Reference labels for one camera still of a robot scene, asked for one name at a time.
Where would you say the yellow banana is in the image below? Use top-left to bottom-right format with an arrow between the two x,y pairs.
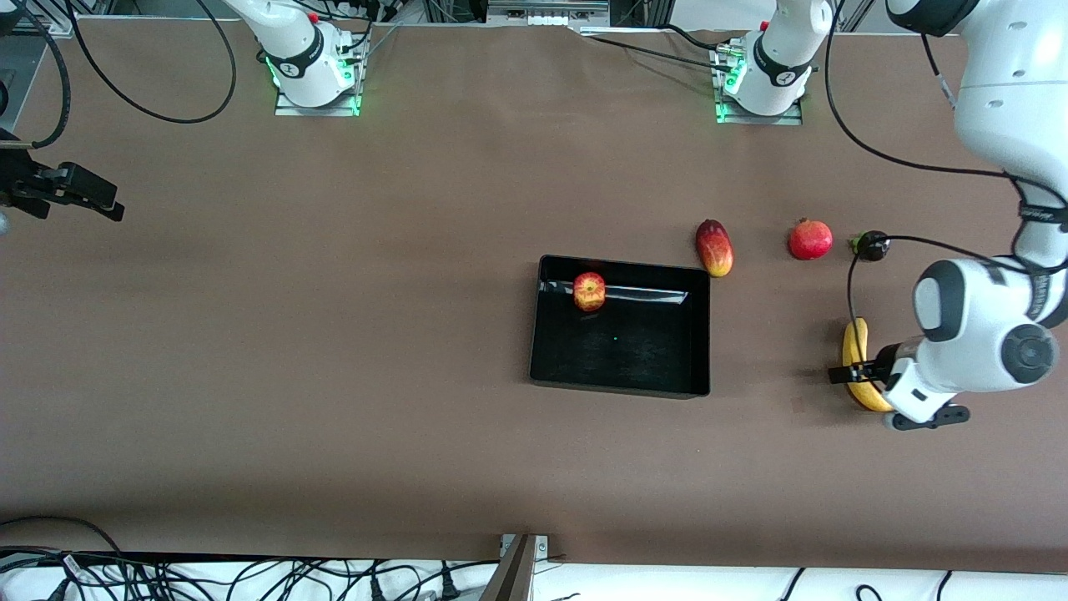
841,317 -> 895,413

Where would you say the black plastic box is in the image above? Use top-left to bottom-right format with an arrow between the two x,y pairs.
528,255 -> 712,399

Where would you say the red yellow apple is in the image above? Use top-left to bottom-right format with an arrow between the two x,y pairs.
572,271 -> 607,313

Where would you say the dark purple mangosteen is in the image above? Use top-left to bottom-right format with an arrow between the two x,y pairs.
847,230 -> 892,263

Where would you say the red pomegranate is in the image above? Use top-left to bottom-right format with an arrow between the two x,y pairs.
788,217 -> 834,261

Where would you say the red yellow mango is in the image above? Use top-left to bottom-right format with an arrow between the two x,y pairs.
695,219 -> 735,279

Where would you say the white power strip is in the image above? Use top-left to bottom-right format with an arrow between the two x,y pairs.
488,0 -> 611,27

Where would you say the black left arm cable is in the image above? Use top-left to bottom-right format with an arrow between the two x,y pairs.
824,0 -> 1068,368

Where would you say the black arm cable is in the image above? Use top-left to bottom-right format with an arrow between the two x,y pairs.
0,0 -> 73,150
824,0 -> 1068,368

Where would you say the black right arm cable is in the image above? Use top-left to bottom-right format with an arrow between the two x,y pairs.
0,0 -> 73,150

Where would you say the black looping cable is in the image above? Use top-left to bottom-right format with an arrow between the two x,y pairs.
65,0 -> 239,125

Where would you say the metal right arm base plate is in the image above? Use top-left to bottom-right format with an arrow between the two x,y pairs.
274,38 -> 363,118

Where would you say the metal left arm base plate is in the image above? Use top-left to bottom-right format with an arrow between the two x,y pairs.
713,42 -> 804,127

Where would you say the black arc cable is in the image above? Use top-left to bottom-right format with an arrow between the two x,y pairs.
0,515 -> 123,557

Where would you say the metal bracket plate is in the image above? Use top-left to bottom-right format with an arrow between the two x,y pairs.
499,533 -> 550,560

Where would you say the black base cable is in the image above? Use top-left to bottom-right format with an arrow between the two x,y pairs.
582,23 -> 737,74

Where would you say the grey camera pole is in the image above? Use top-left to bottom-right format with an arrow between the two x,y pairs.
479,534 -> 538,601

